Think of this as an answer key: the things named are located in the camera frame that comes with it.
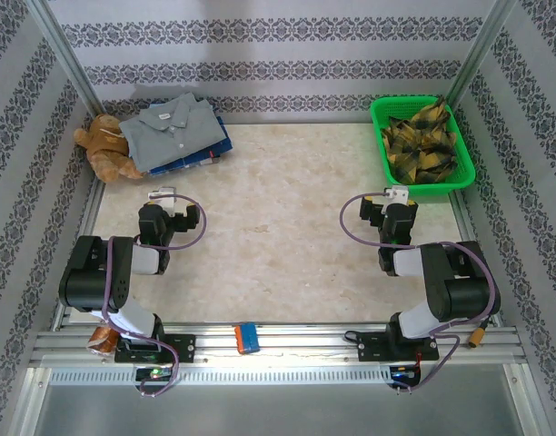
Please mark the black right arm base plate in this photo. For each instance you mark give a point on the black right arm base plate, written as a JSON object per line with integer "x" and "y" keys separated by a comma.
{"x": 373, "y": 347}

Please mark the grey folded shirt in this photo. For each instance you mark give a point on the grey folded shirt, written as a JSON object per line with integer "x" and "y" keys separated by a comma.
{"x": 169, "y": 136}

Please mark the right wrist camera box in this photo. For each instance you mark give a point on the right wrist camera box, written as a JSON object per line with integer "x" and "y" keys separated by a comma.
{"x": 400, "y": 194}

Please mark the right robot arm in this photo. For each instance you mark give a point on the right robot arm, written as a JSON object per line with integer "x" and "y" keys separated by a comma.
{"x": 464, "y": 290}

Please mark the aluminium frame rail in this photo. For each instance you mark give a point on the aluminium frame rail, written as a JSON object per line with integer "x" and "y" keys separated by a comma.
{"x": 305, "y": 349}

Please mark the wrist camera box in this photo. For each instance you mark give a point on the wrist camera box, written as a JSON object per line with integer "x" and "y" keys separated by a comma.
{"x": 400, "y": 194}
{"x": 164, "y": 196}

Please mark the green plastic basket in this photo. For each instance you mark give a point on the green plastic basket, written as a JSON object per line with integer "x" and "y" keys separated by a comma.
{"x": 441, "y": 188}

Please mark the small circuit board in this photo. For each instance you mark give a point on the small circuit board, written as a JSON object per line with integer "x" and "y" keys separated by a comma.
{"x": 153, "y": 373}
{"x": 405, "y": 374}

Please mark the brown teddy bear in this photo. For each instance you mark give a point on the brown teddy bear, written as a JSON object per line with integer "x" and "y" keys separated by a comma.
{"x": 105, "y": 145}

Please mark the aluminium corner post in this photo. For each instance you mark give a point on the aluminium corner post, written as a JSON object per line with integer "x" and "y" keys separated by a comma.
{"x": 64, "y": 59}
{"x": 478, "y": 54}

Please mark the orange and blue toy block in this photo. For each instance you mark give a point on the orange and blue toy block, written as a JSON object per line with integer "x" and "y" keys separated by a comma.
{"x": 246, "y": 338}

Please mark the blue folded shirt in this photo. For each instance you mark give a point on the blue folded shirt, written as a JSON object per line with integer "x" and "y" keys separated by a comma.
{"x": 191, "y": 162}

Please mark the yellow plaid long sleeve shirt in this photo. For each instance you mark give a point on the yellow plaid long sleeve shirt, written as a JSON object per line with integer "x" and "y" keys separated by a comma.
{"x": 419, "y": 145}

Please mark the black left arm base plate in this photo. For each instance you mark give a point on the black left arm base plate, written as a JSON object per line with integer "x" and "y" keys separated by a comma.
{"x": 182, "y": 347}

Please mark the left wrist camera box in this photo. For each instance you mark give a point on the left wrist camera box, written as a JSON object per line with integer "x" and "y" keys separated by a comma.
{"x": 164, "y": 196}

